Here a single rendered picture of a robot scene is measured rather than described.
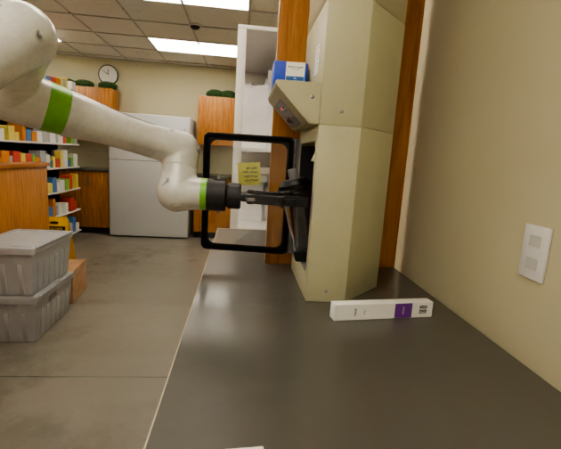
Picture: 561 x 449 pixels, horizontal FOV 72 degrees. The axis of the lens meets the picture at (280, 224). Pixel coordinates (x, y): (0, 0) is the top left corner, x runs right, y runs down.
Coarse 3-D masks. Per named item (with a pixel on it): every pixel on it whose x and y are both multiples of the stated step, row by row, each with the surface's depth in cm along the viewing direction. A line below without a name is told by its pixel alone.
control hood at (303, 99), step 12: (276, 84) 95; (288, 84) 95; (300, 84) 96; (312, 84) 96; (276, 96) 108; (288, 96) 96; (300, 96) 96; (312, 96) 96; (300, 108) 97; (312, 108) 97; (300, 120) 104; (312, 120) 97
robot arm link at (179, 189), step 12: (168, 168) 108; (180, 168) 108; (192, 168) 110; (168, 180) 106; (180, 180) 107; (192, 180) 108; (204, 180) 109; (168, 192) 106; (180, 192) 106; (192, 192) 107; (204, 192) 107; (168, 204) 107; (180, 204) 108; (192, 204) 108; (204, 204) 108
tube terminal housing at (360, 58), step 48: (336, 0) 93; (336, 48) 95; (384, 48) 102; (336, 96) 97; (384, 96) 106; (336, 144) 99; (384, 144) 111; (336, 192) 101; (384, 192) 116; (336, 240) 104; (336, 288) 106
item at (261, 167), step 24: (216, 144) 129; (240, 144) 129; (264, 144) 129; (216, 168) 131; (240, 168) 130; (264, 168) 130; (216, 216) 134; (240, 216) 133; (264, 216) 133; (216, 240) 135; (240, 240) 135; (264, 240) 134
